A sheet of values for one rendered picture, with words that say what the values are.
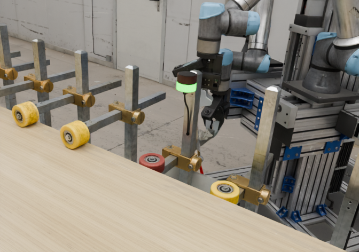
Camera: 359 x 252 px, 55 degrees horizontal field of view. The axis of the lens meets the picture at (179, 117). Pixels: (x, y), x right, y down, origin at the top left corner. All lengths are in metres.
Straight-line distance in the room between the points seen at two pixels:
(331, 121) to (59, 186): 1.10
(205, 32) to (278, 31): 2.69
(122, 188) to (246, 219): 0.33
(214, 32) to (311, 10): 0.69
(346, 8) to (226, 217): 0.79
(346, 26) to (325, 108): 0.36
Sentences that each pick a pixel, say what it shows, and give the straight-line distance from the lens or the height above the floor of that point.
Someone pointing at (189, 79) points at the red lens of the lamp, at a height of 1.16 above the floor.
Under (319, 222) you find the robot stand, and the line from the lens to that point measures 2.16.
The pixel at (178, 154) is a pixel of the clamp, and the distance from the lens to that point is 1.18.
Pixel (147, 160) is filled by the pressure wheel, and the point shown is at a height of 0.90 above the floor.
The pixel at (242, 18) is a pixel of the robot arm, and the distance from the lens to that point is 1.13.
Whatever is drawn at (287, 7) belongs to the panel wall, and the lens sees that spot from 3.71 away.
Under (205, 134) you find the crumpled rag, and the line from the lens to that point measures 1.34.
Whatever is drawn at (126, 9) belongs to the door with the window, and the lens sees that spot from 4.99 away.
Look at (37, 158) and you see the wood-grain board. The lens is 1.12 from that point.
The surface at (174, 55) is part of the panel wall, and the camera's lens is 4.48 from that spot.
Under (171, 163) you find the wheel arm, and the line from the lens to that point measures 1.16.
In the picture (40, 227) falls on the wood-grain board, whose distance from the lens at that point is 0.87.
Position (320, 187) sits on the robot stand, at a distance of 2.10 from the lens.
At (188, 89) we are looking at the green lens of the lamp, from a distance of 1.02.
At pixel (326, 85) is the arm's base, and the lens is 1.48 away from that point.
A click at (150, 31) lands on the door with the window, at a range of 4.72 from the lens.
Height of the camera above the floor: 1.45
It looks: 23 degrees down
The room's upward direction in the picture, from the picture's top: 4 degrees clockwise
